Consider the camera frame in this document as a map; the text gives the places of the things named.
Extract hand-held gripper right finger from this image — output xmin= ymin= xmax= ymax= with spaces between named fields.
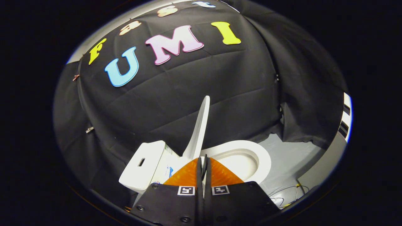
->
xmin=203 ymin=157 xmax=281 ymax=225

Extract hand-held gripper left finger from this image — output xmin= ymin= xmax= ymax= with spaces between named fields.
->
xmin=130 ymin=158 xmax=204 ymax=226

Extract white toilet lid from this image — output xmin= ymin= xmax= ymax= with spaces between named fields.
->
xmin=182 ymin=95 xmax=210 ymax=160

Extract white ceramic toilet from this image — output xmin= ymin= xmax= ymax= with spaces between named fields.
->
xmin=119 ymin=140 xmax=272 ymax=202

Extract grey cabinet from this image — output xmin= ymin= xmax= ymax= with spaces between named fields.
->
xmin=297 ymin=132 xmax=348 ymax=192

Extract black backdrop cloth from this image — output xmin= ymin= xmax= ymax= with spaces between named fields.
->
xmin=53 ymin=0 xmax=348 ymax=207

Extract black and white slatted rack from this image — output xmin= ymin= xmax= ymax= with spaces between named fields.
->
xmin=337 ymin=92 xmax=352 ymax=142

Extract yellow and white floor cables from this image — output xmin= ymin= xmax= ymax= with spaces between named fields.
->
xmin=269 ymin=183 xmax=310 ymax=208

